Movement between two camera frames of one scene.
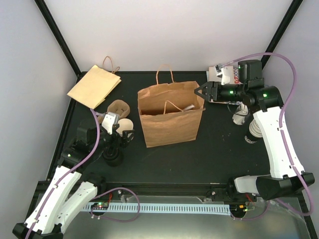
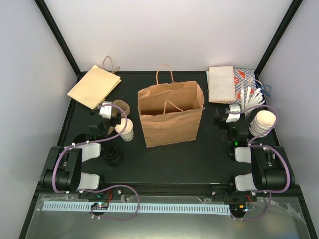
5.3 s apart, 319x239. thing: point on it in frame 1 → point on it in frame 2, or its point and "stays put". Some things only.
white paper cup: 125,124 stays put
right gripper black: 211,90 → 221,120
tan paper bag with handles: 93,88 stays put
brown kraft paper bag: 170,111 stays put
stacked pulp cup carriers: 119,106 stays put
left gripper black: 117,143 → 115,120
